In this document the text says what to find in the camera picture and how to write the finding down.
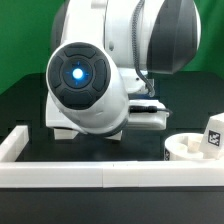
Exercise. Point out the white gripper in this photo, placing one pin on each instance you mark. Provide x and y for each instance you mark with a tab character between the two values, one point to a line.
147	115

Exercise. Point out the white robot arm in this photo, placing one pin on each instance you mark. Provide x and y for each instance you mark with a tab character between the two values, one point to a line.
104	56

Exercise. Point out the white U-shaped fence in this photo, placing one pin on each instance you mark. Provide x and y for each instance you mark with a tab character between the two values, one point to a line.
15	174

